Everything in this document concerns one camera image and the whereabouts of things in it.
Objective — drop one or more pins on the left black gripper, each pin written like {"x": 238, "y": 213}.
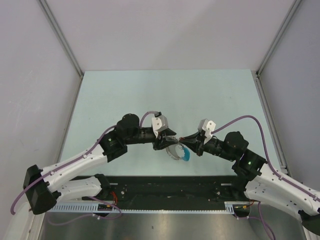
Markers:
{"x": 161, "y": 143}

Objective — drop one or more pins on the left aluminium frame post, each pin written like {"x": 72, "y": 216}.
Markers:
{"x": 57, "y": 30}

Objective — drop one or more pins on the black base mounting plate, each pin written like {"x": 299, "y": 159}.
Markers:
{"x": 174, "y": 192}

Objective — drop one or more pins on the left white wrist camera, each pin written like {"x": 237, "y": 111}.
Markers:
{"x": 159, "y": 123}

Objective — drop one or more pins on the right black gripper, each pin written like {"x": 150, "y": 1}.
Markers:
{"x": 197, "y": 146}

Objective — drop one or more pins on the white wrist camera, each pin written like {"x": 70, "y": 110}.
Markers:
{"x": 159, "y": 123}
{"x": 206, "y": 128}

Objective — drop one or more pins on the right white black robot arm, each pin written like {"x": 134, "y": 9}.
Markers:
{"x": 257, "y": 180}

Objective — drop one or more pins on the right aluminium frame post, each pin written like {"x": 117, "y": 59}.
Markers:
{"x": 279, "y": 35}

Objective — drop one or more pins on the white slotted cable duct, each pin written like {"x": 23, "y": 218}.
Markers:
{"x": 101, "y": 208}

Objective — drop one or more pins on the aluminium frame post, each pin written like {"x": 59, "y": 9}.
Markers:
{"x": 57, "y": 30}
{"x": 279, "y": 35}

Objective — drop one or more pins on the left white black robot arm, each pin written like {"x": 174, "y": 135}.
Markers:
{"x": 45, "y": 187}

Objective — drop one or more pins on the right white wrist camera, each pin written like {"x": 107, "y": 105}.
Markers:
{"x": 206, "y": 128}

